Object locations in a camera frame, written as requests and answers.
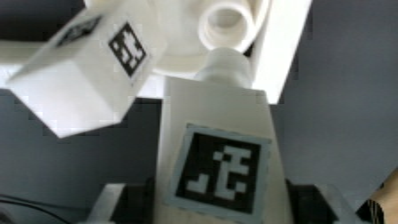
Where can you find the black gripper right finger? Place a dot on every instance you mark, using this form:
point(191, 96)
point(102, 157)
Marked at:
point(319, 205)

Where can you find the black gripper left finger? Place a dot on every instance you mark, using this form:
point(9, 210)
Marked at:
point(123, 206)

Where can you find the white stool leg front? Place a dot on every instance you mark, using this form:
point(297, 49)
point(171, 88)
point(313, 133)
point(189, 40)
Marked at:
point(219, 185)

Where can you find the white stool leg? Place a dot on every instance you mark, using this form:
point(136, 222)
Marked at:
point(219, 185)
point(80, 80)

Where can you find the white round stool seat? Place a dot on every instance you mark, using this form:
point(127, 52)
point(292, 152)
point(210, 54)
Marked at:
point(162, 32)

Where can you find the white front fence rail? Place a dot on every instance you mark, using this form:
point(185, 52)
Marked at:
point(17, 51)

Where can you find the white fence rail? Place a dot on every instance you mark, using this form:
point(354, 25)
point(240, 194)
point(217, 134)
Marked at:
point(17, 51)
point(276, 45)

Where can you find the white right fence rail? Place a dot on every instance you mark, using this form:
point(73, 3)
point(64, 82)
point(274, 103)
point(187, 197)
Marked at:
point(276, 45)

